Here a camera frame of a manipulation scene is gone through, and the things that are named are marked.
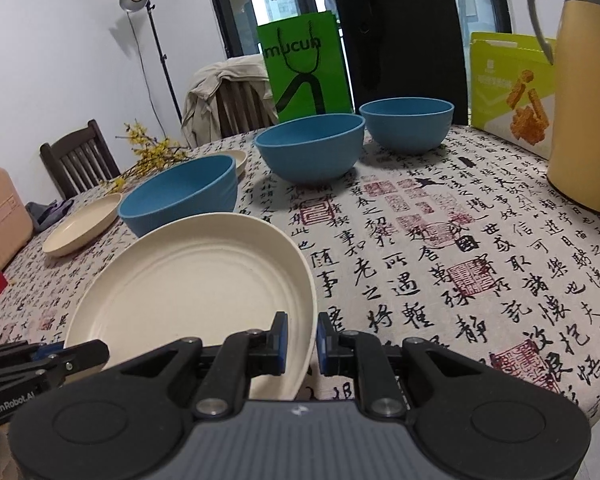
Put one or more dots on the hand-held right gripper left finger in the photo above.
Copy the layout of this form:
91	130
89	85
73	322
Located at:
280	340

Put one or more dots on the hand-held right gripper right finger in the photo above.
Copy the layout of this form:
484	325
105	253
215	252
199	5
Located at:
322	342

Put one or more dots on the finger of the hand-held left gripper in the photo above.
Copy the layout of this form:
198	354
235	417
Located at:
85	355
10	351

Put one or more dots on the blue bowl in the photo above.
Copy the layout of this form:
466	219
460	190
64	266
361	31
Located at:
310	155
180	195
405	130

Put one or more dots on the pink hard suitcase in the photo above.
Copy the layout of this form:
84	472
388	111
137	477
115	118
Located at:
0	220

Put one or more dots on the calligraphy print tablecloth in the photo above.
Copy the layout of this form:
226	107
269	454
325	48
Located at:
430	260

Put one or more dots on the grey purple cloth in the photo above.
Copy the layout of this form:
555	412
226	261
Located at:
45	212

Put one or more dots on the dark wooden chair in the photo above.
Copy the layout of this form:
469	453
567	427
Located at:
240	110
80	160

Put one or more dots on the yellow flower branch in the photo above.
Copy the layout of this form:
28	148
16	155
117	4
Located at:
150	155

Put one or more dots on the beige jacket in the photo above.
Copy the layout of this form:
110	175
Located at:
205	90

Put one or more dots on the green paper bag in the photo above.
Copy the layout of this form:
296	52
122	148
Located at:
332	60

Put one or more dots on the black paper bag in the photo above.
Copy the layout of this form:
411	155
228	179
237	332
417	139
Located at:
405	50

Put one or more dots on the yellow-green snack box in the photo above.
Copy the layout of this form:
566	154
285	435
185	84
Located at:
500	85

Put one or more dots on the black framed glass door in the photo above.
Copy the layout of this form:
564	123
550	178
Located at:
230	10

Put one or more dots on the yellow thermos jug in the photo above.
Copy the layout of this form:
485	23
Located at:
590	110

